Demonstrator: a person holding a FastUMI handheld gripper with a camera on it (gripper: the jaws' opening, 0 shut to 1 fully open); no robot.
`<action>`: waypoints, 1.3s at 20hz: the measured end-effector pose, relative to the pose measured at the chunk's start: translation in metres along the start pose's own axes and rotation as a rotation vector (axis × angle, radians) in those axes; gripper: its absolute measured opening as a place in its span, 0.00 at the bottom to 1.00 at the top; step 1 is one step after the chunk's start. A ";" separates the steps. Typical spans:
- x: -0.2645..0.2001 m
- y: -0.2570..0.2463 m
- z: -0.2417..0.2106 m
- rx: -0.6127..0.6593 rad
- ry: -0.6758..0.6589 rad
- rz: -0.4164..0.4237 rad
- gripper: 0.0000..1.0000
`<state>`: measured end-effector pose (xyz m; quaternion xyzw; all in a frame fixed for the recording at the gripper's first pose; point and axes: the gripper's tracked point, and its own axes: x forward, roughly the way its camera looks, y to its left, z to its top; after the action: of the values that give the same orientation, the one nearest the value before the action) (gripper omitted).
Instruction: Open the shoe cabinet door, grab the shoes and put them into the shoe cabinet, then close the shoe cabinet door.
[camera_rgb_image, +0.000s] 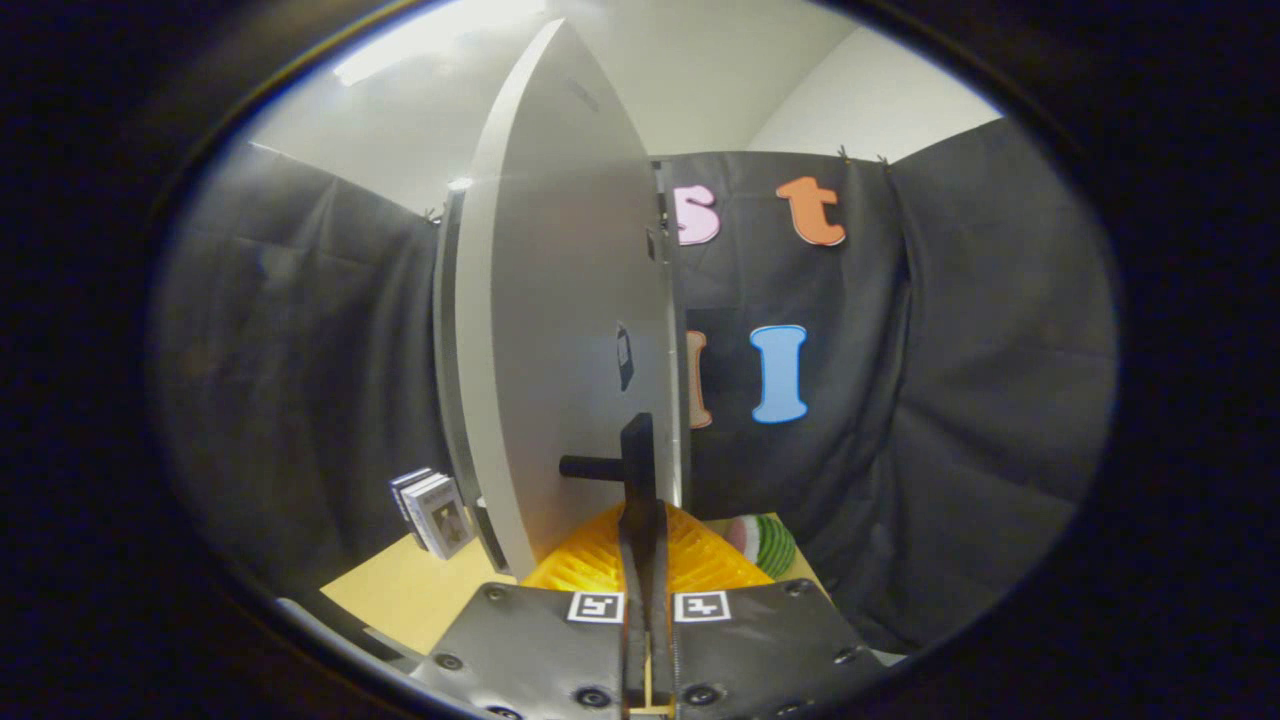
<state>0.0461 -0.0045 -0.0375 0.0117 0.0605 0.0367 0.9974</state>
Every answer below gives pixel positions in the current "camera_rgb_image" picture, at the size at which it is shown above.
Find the grey cover book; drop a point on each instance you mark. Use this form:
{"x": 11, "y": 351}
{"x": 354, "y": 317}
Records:
{"x": 445, "y": 515}

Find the black backdrop cloth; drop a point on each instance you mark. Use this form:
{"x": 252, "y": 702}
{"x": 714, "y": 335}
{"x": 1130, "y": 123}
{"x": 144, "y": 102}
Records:
{"x": 950, "y": 400}

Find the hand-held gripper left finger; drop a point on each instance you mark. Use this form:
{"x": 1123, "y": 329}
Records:
{"x": 632, "y": 560}

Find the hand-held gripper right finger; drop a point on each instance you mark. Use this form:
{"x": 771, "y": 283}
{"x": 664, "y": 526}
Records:
{"x": 660, "y": 560}

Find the white shoe cabinet door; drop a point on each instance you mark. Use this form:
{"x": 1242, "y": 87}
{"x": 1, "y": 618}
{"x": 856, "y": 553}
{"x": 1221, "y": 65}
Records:
{"x": 560, "y": 300}

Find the watermelon slice toy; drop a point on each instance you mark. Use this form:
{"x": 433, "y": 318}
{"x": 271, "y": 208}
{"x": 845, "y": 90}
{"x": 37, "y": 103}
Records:
{"x": 765, "y": 545}

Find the dark blue spine book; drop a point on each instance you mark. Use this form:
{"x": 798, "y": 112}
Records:
{"x": 402, "y": 490}

